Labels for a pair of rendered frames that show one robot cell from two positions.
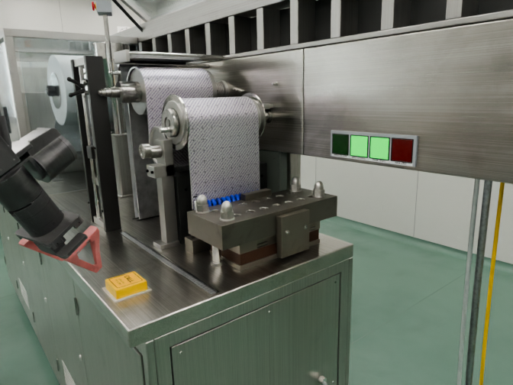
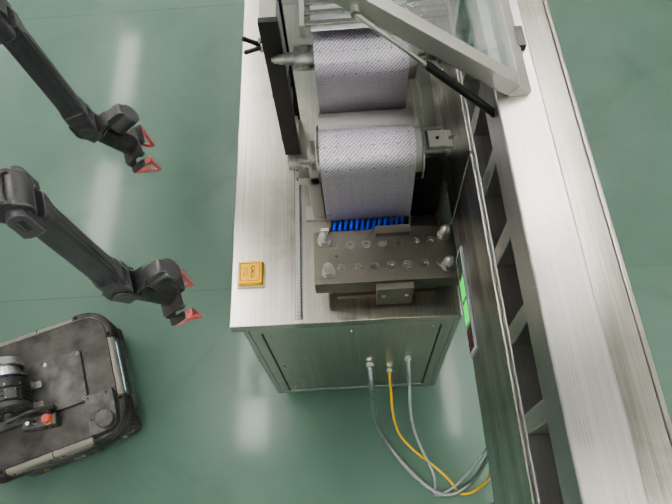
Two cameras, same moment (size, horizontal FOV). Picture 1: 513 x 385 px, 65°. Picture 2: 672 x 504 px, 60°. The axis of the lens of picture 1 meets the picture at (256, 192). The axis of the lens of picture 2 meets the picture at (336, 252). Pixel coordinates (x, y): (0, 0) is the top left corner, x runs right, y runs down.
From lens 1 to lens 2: 1.27 m
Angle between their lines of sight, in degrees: 57
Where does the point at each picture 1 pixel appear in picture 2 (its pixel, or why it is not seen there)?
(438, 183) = not seen: outside the picture
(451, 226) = not seen: outside the picture
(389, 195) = not seen: outside the picture
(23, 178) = (144, 296)
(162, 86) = (336, 73)
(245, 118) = (396, 170)
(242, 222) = (336, 284)
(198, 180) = (332, 207)
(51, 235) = (167, 310)
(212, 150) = (350, 191)
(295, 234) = (393, 296)
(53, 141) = (161, 276)
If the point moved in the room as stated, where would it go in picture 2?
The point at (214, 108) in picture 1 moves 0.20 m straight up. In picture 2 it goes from (357, 161) to (356, 106)
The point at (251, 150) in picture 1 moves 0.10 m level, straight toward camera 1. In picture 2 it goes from (402, 191) to (380, 218)
